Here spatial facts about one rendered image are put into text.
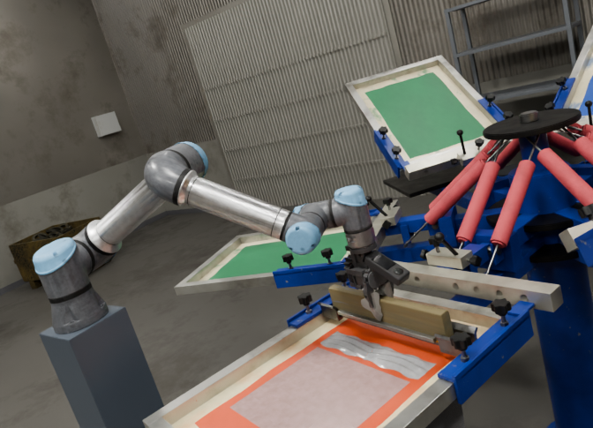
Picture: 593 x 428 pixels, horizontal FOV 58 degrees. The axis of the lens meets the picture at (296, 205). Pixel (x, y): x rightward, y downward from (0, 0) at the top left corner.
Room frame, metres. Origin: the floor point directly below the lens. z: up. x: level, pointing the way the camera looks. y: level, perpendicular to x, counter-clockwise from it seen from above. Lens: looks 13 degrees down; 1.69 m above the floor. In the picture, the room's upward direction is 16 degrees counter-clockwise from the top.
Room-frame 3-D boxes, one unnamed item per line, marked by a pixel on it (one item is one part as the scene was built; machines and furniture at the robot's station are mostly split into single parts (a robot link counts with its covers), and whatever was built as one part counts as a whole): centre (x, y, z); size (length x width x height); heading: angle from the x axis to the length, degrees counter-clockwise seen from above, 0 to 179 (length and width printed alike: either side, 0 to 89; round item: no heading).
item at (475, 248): (1.49, -0.43, 1.02); 0.17 x 0.06 x 0.05; 124
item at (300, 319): (1.54, -0.01, 0.98); 0.30 x 0.05 x 0.07; 124
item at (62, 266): (1.45, 0.68, 1.37); 0.13 x 0.12 x 0.14; 162
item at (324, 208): (1.33, -0.04, 1.32); 0.11 x 0.11 x 0.08; 72
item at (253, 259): (2.16, -0.02, 1.05); 1.08 x 0.61 x 0.23; 64
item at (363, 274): (1.32, -0.13, 1.17); 0.09 x 0.08 x 0.12; 34
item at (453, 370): (1.08, -0.33, 0.98); 0.30 x 0.05 x 0.07; 124
